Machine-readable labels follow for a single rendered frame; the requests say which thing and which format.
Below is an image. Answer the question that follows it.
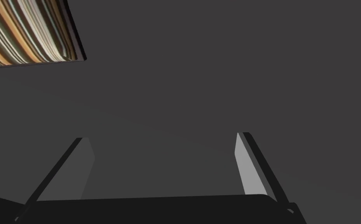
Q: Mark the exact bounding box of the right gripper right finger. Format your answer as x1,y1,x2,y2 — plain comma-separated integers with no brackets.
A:
234,132,289,204

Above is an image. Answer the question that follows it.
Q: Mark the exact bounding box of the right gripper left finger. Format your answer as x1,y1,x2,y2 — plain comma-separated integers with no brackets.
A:
24,137,96,206

